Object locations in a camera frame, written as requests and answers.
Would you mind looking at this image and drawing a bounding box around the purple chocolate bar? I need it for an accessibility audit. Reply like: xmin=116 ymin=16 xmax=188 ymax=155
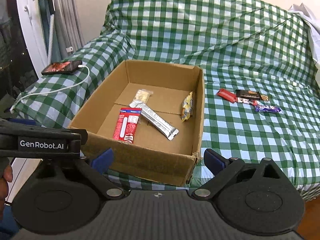
xmin=254 ymin=103 xmax=281 ymax=113

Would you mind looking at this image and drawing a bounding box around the red white snack packet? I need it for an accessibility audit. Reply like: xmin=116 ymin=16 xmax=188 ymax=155
xmin=113 ymin=107 xmax=142 ymax=144

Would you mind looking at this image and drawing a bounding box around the red white kitkat bar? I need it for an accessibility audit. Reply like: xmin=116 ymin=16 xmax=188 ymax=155
xmin=237 ymin=97 xmax=258 ymax=106

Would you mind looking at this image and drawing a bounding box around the small orange candy bar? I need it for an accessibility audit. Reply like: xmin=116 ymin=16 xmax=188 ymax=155
xmin=261 ymin=95 xmax=269 ymax=101

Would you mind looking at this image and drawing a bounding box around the small red chocolate bar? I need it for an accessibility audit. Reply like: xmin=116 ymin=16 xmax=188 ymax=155
xmin=217 ymin=88 xmax=237 ymax=103

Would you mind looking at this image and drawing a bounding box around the dark brown chocolate bar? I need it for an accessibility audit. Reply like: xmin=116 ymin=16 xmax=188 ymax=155
xmin=235 ymin=89 xmax=262 ymax=100

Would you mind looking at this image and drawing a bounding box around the yellow snack packet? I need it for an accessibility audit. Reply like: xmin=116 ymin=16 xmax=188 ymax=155
xmin=181 ymin=91 xmax=193 ymax=122

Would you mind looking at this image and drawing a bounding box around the silver foil bar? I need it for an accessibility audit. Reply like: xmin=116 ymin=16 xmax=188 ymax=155
xmin=129 ymin=100 xmax=179 ymax=141

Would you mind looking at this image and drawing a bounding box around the beige nougat bar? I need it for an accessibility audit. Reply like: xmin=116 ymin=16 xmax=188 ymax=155
xmin=133 ymin=89 xmax=153 ymax=104

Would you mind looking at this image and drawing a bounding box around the person's left hand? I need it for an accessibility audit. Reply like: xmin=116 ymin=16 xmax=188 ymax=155
xmin=0 ymin=165 xmax=13 ymax=219

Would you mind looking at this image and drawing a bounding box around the black smartphone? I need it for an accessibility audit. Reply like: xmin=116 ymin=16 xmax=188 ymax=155
xmin=41 ymin=60 xmax=82 ymax=75

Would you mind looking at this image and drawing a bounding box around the green checkered sofa cover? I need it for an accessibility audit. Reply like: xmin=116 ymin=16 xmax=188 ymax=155
xmin=13 ymin=0 xmax=319 ymax=200

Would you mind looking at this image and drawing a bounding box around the grey curtain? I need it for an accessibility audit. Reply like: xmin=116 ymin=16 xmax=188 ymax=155
xmin=47 ymin=0 xmax=84 ymax=59

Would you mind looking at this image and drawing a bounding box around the brown cardboard box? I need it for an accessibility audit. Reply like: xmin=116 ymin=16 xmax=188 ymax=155
xmin=69 ymin=60 xmax=204 ymax=186

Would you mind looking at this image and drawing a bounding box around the white cloth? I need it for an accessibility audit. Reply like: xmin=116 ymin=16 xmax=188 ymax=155
xmin=289 ymin=3 xmax=320 ymax=69

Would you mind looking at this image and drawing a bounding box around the white charging cable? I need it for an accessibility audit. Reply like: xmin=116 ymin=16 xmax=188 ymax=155
xmin=9 ymin=64 xmax=91 ymax=113

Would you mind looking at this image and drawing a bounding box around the braided cord with black handle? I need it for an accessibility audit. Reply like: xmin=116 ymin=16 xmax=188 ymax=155
xmin=34 ymin=0 xmax=57 ymax=58

